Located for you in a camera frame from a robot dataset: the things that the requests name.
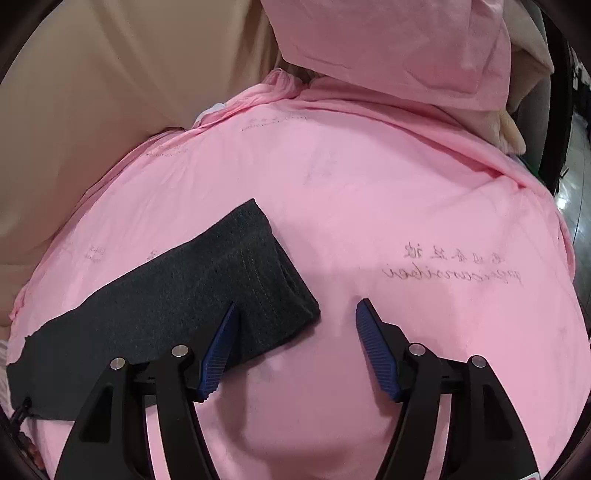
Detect pink pillow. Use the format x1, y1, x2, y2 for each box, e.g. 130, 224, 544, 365
259, 0, 513, 112

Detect beige fabric cover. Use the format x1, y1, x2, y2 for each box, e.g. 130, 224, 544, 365
0, 0, 287, 329

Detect pink printed bed sheet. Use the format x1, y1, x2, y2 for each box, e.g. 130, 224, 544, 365
7, 69, 585, 480

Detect white cloth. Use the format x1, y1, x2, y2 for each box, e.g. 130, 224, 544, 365
194, 102, 232, 128

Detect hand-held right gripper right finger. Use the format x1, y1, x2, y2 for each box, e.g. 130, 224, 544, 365
355, 298, 539, 480

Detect dark grey pants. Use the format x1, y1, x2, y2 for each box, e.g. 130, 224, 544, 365
7, 198, 321, 422

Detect black stand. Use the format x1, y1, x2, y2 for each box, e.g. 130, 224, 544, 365
549, 28, 574, 186

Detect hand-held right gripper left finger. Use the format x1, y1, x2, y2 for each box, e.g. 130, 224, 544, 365
54, 301, 239, 480

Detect cream fuzzy blanket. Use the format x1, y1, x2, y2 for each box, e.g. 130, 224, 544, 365
480, 0, 555, 154

